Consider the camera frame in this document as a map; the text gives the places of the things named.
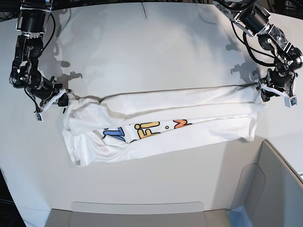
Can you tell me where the white printed t-shirt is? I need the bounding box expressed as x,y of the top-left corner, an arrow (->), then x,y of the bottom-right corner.
62,86 -> 266,167

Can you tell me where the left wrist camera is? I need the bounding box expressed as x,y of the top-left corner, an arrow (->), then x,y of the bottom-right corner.
284,96 -> 298,108

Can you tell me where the grey plastic bin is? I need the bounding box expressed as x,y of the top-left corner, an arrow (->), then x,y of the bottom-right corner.
46,140 -> 303,227

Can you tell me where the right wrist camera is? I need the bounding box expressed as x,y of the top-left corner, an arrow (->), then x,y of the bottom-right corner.
34,111 -> 44,122

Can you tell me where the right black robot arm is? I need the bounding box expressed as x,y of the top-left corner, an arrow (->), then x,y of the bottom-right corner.
9,0 -> 70,114

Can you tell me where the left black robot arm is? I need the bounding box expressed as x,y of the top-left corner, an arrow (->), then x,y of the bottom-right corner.
213,0 -> 303,107

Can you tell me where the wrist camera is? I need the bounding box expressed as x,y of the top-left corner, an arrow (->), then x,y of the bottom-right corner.
284,96 -> 298,108
34,111 -> 44,122

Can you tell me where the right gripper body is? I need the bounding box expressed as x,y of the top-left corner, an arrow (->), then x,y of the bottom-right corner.
25,79 -> 71,111

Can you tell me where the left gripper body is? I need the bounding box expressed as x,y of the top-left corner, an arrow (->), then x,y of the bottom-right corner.
257,67 -> 297,97

